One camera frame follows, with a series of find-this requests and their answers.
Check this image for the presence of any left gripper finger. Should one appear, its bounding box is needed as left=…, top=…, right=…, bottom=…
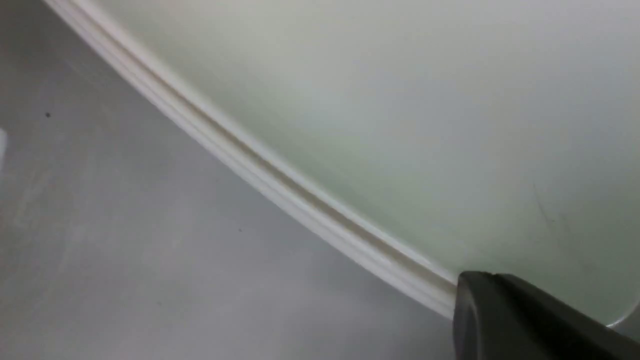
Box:
left=452, top=271, right=640, bottom=360

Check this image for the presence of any large white square plate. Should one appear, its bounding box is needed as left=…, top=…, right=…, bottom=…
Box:
left=78, top=0, right=639, bottom=325

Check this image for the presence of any large white plastic tub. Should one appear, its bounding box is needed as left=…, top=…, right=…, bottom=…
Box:
left=1, top=0, right=455, bottom=360

